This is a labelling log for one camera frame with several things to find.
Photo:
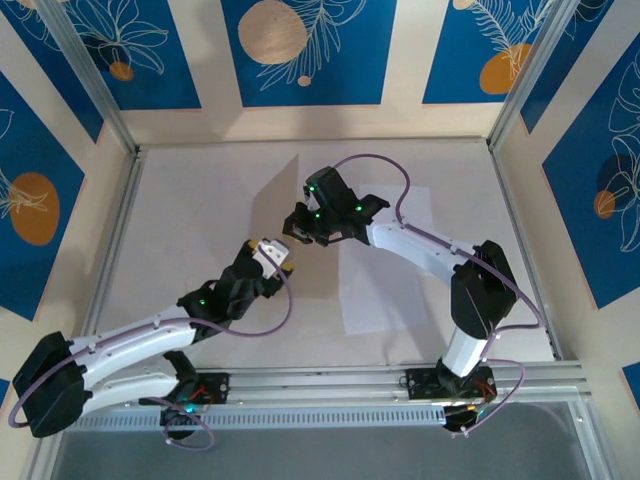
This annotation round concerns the black right base electronics board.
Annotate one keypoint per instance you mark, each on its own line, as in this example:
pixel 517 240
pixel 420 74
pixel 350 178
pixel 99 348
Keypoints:
pixel 457 422

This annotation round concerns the aluminium corner post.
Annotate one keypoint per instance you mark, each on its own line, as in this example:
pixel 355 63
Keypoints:
pixel 536 75
pixel 91 75

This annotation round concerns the blue floral wall panel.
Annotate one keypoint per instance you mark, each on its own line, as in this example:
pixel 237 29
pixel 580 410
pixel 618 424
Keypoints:
pixel 350 75
pixel 60 170
pixel 165 85
pixel 575 200
pixel 450 75

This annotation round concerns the aluminium left side rail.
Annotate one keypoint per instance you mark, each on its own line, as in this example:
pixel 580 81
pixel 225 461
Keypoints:
pixel 125 200

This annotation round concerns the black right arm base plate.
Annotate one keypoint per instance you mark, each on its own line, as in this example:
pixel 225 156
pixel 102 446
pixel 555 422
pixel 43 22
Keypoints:
pixel 417 385

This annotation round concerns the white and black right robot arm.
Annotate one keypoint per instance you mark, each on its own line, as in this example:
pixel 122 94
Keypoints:
pixel 415 245

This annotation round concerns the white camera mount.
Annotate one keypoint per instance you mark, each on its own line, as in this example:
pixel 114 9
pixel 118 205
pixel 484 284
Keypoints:
pixel 270 257
pixel 313 200

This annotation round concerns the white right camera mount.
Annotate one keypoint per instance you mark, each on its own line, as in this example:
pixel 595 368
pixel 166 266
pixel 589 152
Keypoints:
pixel 313 200

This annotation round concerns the aluminium right corner post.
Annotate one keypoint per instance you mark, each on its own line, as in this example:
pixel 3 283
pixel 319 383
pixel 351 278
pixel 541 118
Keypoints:
pixel 536 75

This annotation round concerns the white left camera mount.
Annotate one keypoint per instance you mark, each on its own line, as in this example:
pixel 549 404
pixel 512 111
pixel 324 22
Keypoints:
pixel 270 257

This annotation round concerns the black base electronics board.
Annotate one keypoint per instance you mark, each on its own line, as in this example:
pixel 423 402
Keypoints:
pixel 457 422
pixel 182 425

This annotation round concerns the brown cardboard folder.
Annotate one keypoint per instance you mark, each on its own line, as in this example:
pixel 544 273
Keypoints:
pixel 275 200

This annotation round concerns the black left base electronics board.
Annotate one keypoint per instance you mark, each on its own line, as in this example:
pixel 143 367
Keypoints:
pixel 182 425

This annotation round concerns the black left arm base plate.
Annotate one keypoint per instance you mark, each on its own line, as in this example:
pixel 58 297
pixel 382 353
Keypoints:
pixel 217 387

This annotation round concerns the aluminium front frame rail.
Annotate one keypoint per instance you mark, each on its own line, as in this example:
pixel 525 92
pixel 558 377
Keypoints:
pixel 325 385

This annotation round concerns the aluminium left corner post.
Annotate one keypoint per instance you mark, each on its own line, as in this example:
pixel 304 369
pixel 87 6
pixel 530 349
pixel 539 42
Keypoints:
pixel 91 75

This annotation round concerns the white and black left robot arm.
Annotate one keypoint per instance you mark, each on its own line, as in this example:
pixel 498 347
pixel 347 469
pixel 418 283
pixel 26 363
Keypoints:
pixel 130 335

